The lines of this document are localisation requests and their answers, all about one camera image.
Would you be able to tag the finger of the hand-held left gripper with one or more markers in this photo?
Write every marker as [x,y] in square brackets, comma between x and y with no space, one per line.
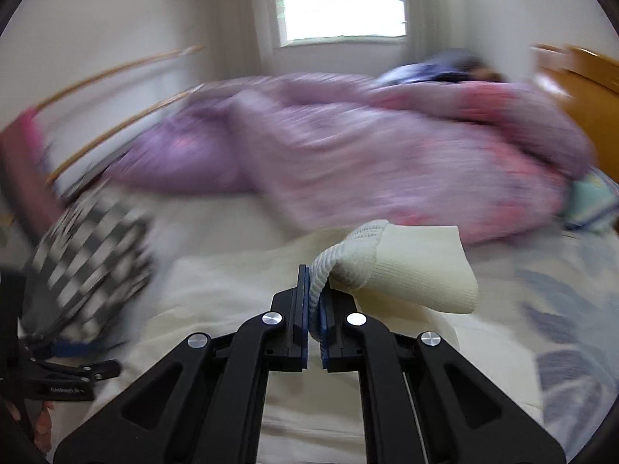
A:
[72,372]

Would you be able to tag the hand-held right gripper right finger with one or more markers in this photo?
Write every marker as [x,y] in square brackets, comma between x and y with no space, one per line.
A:
[325,333]

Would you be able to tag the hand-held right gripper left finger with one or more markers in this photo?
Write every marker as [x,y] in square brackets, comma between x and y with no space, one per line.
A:
[302,309]

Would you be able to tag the cream knit sweater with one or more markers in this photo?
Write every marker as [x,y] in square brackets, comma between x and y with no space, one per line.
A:
[416,270]

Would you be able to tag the black white checkered cloth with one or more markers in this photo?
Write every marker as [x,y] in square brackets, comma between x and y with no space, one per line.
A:
[92,261]

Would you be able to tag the person's left hand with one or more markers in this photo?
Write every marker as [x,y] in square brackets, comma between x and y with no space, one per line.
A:
[42,428]

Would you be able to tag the purple pink quilt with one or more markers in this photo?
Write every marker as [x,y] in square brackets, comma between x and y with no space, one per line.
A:
[367,154]

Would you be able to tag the leaf print bed sheet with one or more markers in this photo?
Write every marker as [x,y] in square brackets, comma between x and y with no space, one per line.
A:
[566,309]

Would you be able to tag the dark blue cloth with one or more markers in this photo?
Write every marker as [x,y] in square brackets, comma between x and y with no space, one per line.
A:
[435,70]

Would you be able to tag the light green pillow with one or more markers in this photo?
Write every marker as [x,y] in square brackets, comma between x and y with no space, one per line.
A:
[592,200]

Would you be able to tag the window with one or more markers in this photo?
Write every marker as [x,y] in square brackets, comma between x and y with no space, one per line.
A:
[341,0]

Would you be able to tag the white curtain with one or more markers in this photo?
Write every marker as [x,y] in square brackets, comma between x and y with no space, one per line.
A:
[435,5]

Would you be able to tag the wooden headboard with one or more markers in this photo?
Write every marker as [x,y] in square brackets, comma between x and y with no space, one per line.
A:
[587,92]

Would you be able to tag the wooden rail frame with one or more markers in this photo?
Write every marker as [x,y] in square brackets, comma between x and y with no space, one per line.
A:
[121,106]

